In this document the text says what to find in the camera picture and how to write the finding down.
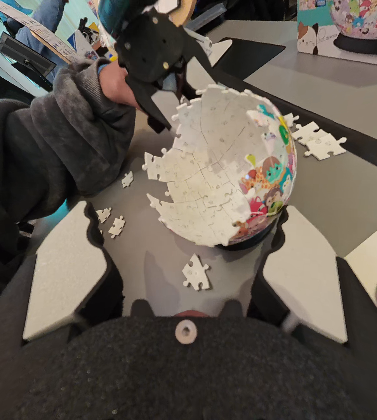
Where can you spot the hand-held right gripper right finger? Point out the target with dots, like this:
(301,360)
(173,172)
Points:
(306,275)

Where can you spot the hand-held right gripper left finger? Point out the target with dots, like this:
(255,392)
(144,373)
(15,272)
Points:
(64,275)

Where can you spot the colourful puzzle ball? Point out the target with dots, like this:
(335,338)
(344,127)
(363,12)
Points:
(221,164)

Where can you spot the teal puzzle box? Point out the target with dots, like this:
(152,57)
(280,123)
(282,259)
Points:
(352,29)

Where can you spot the person's left hand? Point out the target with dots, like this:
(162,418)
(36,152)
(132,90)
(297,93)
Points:
(119,85)

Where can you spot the white sheet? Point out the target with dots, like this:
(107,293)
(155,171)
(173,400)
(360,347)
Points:
(211,56)

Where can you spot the black mat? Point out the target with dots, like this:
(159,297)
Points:
(244,56)

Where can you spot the printed paper sheet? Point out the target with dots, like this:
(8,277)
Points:
(31,29)

